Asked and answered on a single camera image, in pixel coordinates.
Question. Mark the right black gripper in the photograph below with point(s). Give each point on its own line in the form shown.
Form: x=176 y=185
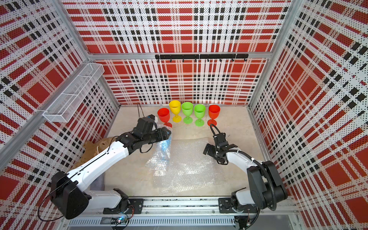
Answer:
x=211 y=152

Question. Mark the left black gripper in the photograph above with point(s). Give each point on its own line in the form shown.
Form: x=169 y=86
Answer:
x=163 y=135

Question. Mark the red glass bundle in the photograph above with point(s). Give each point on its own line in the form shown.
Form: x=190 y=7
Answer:
x=164 y=116

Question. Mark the light blue glass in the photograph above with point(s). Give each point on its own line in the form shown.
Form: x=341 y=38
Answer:
x=160 y=160

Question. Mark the yellow plastic wine glass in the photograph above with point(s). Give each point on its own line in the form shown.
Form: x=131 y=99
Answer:
x=175 y=107

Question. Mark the red plastic wine glass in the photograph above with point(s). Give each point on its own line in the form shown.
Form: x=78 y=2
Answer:
x=214 y=111

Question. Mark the green glass bundle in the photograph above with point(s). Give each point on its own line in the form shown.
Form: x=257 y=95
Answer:
x=199 y=111

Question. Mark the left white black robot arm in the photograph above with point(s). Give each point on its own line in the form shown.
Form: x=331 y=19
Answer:
x=69 y=190

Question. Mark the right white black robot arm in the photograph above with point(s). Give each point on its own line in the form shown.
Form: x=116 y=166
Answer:
x=266 y=188

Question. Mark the brown teddy bear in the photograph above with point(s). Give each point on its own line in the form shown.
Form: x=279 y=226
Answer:
x=92 y=150

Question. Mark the green circuit board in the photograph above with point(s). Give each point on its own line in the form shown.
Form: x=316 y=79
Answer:
x=119 y=221

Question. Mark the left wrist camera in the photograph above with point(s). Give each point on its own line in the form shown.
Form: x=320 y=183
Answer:
x=153 y=118

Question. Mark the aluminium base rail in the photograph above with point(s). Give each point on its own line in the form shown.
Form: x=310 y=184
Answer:
x=191 y=212

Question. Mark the white wire mesh basket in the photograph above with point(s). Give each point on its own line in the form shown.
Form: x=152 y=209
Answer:
x=66 y=104

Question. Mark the black wall hook rail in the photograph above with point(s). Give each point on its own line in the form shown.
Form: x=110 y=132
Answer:
x=201 y=56

